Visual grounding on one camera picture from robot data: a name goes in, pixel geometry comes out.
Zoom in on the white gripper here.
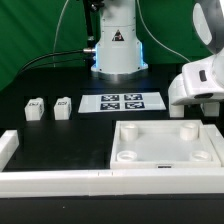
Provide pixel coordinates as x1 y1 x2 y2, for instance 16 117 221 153
168 55 224 106

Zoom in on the white square tabletop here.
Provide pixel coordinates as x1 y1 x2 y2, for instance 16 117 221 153
110 120 222 169

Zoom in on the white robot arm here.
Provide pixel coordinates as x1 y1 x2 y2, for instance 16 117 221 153
92 0 224 105

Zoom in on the white tag sheet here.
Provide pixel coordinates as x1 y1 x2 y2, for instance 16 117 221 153
78 92 166 113

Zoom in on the white U-shaped fence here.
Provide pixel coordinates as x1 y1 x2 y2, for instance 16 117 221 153
0 124 224 198

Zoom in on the green backdrop curtain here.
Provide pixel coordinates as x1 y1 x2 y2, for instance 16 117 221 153
0 0 224 92

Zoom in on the black vertical cable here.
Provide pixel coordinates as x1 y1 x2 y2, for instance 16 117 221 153
82 0 98 71

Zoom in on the grey thin cable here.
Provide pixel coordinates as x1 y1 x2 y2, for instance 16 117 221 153
52 0 71 68

